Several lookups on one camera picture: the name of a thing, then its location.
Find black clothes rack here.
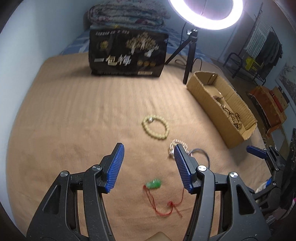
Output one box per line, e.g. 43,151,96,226
223,4,283,85

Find cardboard box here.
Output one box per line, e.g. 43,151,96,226
187,71,257,149

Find folded floral quilt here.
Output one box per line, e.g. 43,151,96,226
88,3,171,28

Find white knitted garment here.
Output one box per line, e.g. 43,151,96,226
244,19,271,59

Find cream bead bracelet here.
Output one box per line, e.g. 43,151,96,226
141,115,170,140

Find dark hanging clothes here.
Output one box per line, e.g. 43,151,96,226
257,31,282,66

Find orange covered furniture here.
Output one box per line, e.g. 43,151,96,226
246,85,287,137

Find yellow box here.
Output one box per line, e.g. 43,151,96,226
245,56,260,73

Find wall picture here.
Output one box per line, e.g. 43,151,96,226
276,57,295,103

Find green jade pendant red cord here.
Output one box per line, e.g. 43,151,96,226
142,178,187,219

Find black snack bag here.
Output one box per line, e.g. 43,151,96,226
88,29,169,77

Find white ring light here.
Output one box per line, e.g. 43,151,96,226
169,0,243,31

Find black tripod stand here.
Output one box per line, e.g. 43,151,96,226
165,29,198,85

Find black power cable with switch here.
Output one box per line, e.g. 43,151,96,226
174,22,218,75

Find brown wooden bead necklace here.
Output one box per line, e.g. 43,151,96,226
214,94,243,132

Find white pearl necklace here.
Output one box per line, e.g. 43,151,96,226
168,138,191,159

